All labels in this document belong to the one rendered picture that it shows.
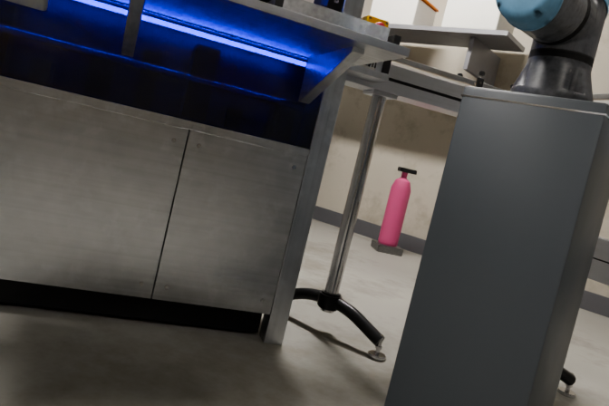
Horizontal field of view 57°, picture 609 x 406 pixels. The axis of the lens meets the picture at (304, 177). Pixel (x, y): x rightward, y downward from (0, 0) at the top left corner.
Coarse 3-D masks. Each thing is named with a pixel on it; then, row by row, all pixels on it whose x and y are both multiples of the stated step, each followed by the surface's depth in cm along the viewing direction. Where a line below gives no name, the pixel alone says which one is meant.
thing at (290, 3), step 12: (288, 0) 120; (300, 0) 121; (300, 12) 121; (312, 12) 122; (324, 12) 123; (336, 12) 124; (336, 24) 124; (348, 24) 125; (360, 24) 126; (372, 24) 127; (372, 36) 127; (384, 36) 128
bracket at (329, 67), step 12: (348, 48) 132; (360, 48) 130; (312, 60) 158; (324, 60) 147; (336, 60) 139; (348, 60) 134; (312, 72) 155; (324, 72) 145; (336, 72) 141; (312, 84) 153; (324, 84) 148; (300, 96) 161; (312, 96) 157
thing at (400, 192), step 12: (396, 180) 406; (408, 180) 406; (396, 192) 402; (408, 192) 403; (396, 204) 402; (384, 216) 408; (396, 216) 402; (384, 228) 405; (396, 228) 403; (372, 240) 415; (384, 240) 404; (396, 240) 405; (384, 252) 400; (396, 252) 401
